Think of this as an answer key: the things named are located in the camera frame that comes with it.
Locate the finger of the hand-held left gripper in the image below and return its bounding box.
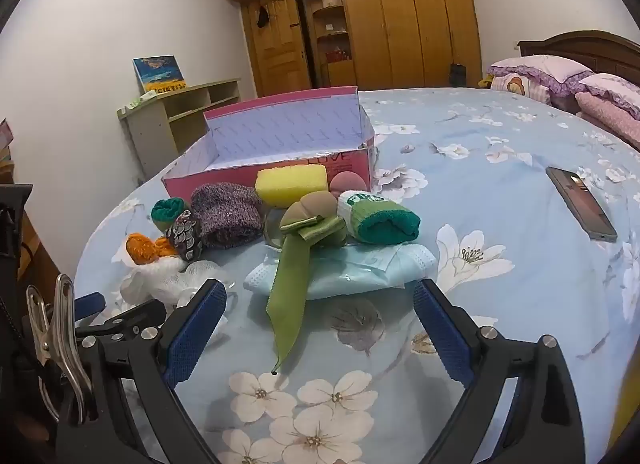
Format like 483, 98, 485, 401
75, 300, 167, 343
74, 292, 107, 326

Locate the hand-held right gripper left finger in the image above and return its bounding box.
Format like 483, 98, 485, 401
57, 279, 228, 464

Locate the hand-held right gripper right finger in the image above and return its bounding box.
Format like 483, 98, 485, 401
412, 278, 586, 464

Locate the white mesh bath puff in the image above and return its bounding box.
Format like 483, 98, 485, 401
120, 259, 236, 307

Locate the orange knitted piece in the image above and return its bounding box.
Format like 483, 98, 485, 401
125, 233, 178, 265

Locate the blue face mask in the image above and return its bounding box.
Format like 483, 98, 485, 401
243, 241, 438, 300

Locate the scale patterned pouch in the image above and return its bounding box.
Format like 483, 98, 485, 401
167, 210, 203, 262

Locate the green ribbon bow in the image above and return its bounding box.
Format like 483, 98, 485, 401
266, 214, 346, 375

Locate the small green sock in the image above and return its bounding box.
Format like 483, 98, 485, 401
151, 197, 192, 232

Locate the purple knit sock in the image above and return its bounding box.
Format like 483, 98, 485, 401
190, 183, 264, 247

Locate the white and green sock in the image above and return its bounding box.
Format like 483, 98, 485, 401
337, 189, 422, 245

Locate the pink cardboard box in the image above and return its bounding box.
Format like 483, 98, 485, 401
161, 85, 377, 200

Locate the yellow sponge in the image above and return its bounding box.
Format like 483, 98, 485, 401
255, 164, 328, 208

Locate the beige round puff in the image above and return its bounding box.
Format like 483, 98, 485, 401
280, 191, 346, 247

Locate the pink makeup sponge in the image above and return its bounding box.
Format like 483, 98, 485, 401
329, 171, 370, 196

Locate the metal spring clip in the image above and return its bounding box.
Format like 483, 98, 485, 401
26, 273, 94, 426

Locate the brown wooden cabinet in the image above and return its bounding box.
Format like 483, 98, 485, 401
17, 214, 76, 295

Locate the grey shelf unit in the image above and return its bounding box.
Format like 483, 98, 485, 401
117, 78, 242, 180

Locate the green wipes packet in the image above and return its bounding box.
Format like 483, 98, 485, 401
126, 91, 161, 110

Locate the smartphone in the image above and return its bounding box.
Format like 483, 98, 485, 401
545, 166, 618, 243

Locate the blue and yellow painting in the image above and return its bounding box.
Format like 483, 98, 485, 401
132, 55, 187, 94

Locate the cartoon print pillow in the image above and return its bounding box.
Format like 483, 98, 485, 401
490, 73, 551, 105

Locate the pink textured pillow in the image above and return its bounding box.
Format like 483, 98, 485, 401
575, 91, 640, 151

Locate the purple ruffled pillow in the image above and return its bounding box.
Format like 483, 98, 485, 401
577, 73, 640, 120
487, 55, 596, 97

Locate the wooden door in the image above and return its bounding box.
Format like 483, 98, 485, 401
241, 0, 313, 97

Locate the wooden wardrobe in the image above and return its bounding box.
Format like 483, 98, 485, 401
218, 0, 483, 91

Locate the dark wooden headboard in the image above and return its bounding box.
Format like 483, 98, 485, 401
517, 30, 640, 90

